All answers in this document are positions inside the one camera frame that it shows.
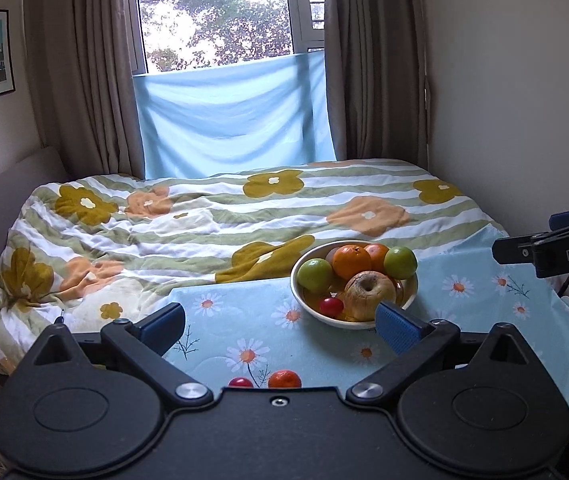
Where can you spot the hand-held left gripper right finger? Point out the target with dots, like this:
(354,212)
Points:
(395,327)

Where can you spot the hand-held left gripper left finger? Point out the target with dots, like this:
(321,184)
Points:
(164,327)

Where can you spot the wrinkled yellow apple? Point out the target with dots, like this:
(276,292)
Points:
(369,295)

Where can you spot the green apple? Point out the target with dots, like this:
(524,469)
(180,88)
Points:
(316,275)
(400,262)

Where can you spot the red cherry tomato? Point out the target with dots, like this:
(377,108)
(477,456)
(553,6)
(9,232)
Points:
(241,383)
(332,306)

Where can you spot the orange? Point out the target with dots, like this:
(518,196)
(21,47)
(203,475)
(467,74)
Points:
(379,255)
(352,261)

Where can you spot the cream bowl with yellow print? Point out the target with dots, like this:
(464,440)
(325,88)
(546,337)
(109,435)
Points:
(314,310)

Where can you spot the blue daisy tablecloth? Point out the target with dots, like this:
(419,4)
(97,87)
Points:
(244,320)

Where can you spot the floral striped blanket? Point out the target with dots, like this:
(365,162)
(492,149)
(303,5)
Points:
(164,230)

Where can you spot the small tangerine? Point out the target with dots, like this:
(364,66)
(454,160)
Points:
(284,379)

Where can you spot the beige headboard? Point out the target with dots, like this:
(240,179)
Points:
(9,185)

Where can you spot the light blue window cloth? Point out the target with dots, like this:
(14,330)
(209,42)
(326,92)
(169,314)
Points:
(234,115)

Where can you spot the brown curtain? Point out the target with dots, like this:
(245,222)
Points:
(89,70)
(374,60)

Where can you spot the window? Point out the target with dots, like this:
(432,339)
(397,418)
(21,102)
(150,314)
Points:
(214,10)

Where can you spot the white wall conduit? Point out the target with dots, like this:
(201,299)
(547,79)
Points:
(427,120)

